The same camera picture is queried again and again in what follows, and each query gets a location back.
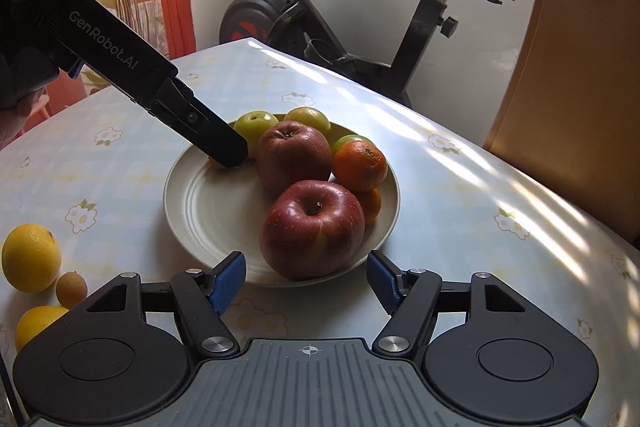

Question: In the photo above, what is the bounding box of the orange tangerine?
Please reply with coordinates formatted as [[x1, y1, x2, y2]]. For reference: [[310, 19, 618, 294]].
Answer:
[[356, 188, 383, 226], [332, 141, 389, 192]]

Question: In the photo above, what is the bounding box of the person's left hand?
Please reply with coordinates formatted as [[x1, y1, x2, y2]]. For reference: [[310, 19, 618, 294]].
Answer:
[[0, 89, 46, 145]]

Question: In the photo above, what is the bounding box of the small green apple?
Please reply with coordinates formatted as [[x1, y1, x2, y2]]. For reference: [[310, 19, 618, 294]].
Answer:
[[234, 111, 280, 158]]

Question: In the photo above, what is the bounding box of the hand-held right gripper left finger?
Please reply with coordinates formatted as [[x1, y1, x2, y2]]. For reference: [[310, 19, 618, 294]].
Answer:
[[85, 250, 248, 358]]

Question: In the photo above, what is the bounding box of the black exercise bike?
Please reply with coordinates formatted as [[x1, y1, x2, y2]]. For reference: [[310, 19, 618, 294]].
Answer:
[[218, 0, 523, 108]]

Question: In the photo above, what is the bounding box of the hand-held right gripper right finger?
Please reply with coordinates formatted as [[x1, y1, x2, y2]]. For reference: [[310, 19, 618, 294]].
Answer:
[[366, 250, 531, 355]]

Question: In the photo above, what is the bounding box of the green citrus fruit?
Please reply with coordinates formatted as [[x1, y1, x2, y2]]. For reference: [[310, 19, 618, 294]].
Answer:
[[331, 134, 376, 158]]

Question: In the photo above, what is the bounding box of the yellow lemon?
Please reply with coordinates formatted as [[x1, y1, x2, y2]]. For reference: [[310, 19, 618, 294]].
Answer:
[[1, 224, 62, 294], [15, 305, 70, 353]]

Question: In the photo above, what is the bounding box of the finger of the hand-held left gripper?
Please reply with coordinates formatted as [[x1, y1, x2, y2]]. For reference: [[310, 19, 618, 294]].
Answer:
[[150, 78, 248, 168]]

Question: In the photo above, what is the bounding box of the cream round plate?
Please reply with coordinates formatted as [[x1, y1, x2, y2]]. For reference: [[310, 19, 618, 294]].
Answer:
[[163, 113, 402, 289]]

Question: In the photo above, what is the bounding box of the yellow-green citrus fruit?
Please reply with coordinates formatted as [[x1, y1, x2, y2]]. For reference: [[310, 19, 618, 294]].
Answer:
[[284, 107, 332, 146]]

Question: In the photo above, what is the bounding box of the red apple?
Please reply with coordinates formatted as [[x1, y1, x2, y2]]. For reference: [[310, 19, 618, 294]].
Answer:
[[259, 180, 366, 281], [257, 121, 335, 198]]

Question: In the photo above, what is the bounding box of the wooden cabinet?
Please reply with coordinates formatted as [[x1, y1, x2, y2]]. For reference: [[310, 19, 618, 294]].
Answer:
[[482, 0, 640, 253]]

